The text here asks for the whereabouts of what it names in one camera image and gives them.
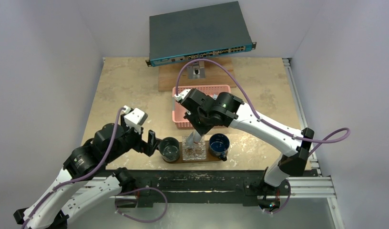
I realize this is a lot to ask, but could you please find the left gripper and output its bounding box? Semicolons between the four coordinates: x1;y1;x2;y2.
106;114;161;163

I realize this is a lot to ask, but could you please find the dark green cup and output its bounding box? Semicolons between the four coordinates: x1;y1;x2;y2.
158;137;180;163

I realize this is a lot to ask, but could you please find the pink plastic basket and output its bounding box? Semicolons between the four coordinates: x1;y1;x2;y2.
172;84;231;129

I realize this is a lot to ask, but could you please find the blue cup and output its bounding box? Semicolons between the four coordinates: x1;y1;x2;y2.
208;133;230;161

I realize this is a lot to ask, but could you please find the clear acrylic holder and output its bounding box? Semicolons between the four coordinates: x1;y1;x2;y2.
182;136;206;161

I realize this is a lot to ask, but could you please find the oval wooden tray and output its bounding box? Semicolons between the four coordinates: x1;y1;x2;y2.
169;141;221;164

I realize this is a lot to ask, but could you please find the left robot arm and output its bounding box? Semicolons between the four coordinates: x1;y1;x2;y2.
13;123;160;229

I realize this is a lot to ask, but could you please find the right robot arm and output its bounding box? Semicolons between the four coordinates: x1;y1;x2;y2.
174;89;314;194

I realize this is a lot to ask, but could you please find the wooden base board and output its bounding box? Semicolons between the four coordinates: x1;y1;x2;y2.
158;57;236;92

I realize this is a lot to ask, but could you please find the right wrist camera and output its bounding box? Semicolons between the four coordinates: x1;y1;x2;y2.
174;89;191;103

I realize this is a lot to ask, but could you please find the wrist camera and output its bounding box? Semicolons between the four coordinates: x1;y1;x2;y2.
174;89;191;103
123;105;148;134

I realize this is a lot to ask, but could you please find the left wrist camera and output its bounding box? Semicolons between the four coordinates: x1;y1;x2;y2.
123;105;148;134

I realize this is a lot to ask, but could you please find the metal stand bracket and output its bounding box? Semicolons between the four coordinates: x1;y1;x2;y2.
186;61;206;79

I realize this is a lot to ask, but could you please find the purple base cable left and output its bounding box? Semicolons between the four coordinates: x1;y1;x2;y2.
114;186;169;224

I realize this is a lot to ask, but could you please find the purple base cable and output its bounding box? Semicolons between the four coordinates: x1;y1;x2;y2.
114;186;169;224
261;180;291;216

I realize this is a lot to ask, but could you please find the network switch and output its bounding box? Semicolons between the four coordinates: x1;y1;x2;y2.
146;1;256;67

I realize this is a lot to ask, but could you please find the black base frame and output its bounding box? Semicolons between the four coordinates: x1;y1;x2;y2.
101;170;312;208

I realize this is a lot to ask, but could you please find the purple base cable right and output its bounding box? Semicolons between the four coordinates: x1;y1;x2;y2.
261;180;291;216

